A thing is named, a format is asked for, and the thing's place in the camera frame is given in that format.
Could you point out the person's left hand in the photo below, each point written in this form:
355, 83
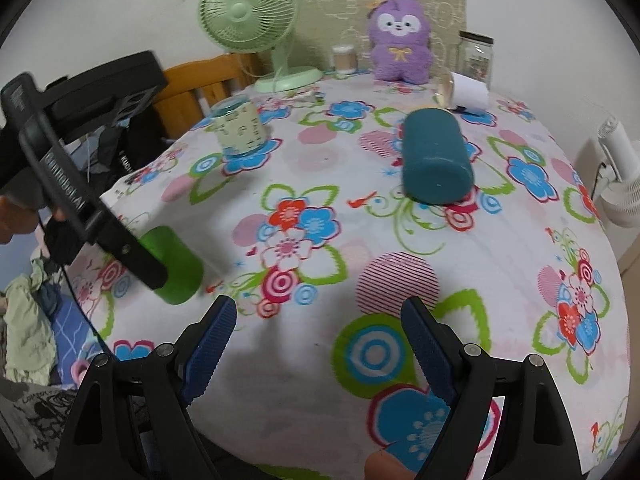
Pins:
15, 220

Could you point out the glass jar with black lid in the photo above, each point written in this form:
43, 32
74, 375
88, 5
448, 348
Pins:
475, 57

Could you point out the green table fan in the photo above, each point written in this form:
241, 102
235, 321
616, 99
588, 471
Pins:
242, 10

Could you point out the small jar with white lid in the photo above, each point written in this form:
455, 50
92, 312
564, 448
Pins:
344, 57

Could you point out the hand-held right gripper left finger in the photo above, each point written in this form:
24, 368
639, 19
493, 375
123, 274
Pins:
212, 350

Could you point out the pale green cloth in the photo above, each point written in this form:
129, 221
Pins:
25, 325

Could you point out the beige patterned board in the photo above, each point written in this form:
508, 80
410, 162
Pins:
330, 10

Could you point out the clear cup with white sleeve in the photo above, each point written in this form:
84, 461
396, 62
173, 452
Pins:
470, 91

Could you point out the person's right hand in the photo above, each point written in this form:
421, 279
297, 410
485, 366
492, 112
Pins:
387, 466

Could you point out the teal cup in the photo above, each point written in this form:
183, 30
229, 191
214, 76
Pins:
435, 155

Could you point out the wooden chair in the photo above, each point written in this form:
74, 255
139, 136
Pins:
200, 74

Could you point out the dark bag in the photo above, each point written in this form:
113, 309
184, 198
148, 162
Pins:
135, 145

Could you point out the black and white printed cloth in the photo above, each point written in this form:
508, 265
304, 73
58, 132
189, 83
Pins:
30, 410

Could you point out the green cup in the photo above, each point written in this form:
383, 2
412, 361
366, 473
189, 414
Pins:
180, 265

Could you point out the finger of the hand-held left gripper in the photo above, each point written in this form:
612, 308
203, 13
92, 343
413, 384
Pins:
135, 257

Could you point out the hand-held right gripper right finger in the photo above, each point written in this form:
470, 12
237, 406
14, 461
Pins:
427, 352

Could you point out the purple plush toy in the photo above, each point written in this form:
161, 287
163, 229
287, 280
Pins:
400, 40

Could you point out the patterned glass cup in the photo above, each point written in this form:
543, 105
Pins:
240, 127

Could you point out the white fan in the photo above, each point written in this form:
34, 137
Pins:
617, 160

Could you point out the floral tablecloth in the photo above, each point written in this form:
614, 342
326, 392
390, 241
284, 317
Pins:
350, 220

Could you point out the blue plaid sheet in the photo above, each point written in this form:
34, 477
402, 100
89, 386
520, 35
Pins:
75, 327

